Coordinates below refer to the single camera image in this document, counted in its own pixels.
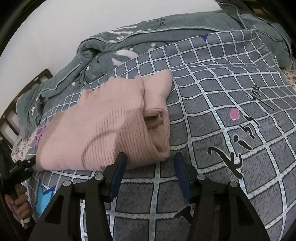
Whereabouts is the pink knit sweater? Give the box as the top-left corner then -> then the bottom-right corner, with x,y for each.
34,70 -> 172,172

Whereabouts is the person's left hand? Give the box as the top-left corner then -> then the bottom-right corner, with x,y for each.
5,184 -> 33,229

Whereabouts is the dark wooden headboard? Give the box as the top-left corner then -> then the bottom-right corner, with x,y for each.
0,68 -> 54,149

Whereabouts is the grey checked quilt with stars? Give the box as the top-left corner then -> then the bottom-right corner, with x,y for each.
21,29 -> 296,241

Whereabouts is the grey-green fleece blanket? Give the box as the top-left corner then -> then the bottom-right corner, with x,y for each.
16,1 -> 292,138

